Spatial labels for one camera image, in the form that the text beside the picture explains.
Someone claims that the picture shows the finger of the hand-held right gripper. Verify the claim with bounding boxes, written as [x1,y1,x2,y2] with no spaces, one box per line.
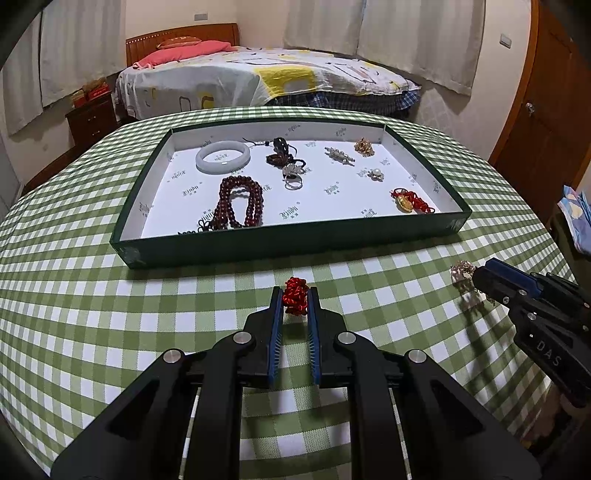
[485,259,543,296]
[472,267,529,308]

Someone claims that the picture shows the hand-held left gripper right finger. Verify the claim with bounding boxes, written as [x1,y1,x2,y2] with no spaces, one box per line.
[307,286,542,480]

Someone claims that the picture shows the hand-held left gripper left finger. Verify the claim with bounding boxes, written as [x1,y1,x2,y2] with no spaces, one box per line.
[51,286,284,480]

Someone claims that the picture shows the dark green tray box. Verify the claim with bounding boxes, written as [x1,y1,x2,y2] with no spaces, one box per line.
[110,117,472,271]

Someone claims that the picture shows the silver flower ring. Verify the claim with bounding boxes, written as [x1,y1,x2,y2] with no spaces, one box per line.
[281,161,305,191]

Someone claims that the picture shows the white jade bangle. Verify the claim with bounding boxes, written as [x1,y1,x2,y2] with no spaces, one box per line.
[195,140,251,174]

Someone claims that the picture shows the silver bar brooch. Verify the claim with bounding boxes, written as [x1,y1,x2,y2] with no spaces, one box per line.
[324,145,356,164]

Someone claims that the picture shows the black pendant with cord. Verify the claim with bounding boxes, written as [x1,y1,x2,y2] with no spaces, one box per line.
[242,137,291,155]

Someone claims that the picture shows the blue patterned cloth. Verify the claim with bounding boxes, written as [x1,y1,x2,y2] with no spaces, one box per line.
[556,185,591,257]

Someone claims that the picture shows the red and gold charm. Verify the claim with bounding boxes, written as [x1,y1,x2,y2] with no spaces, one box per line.
[392,187,436,215]

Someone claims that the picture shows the wooden door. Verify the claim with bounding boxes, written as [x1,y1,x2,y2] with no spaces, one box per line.
[488,0,591,222]

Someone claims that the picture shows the green checked tablecloth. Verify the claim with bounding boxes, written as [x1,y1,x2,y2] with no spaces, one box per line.
[0,105,583,480]

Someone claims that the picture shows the blue plaid bed sheet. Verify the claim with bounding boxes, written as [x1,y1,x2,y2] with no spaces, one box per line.
[265,90,422,116]

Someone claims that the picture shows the white curtain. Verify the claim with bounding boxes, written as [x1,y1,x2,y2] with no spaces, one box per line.
[2,23,44,136]
[283,0,368,57]
[39,0,124,108]
[358,0,486,97]

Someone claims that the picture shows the bed with patterned quilt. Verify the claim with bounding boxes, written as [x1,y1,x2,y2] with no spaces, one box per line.
[115,48,422,121]

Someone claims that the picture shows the wooden nightstand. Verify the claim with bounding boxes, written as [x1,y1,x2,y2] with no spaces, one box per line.
[65,92,122,148]

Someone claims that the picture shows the pink pillow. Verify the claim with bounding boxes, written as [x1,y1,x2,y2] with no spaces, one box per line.
[133,41,238,70]

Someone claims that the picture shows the red boxes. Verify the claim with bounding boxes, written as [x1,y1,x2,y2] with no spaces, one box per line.
[69,79,114,108]

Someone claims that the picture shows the wooden headboard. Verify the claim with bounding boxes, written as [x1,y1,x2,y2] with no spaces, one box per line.
[126,23,241,65]

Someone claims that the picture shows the dark red bead necklace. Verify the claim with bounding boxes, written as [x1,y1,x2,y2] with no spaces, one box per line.
[178,174,265,234]

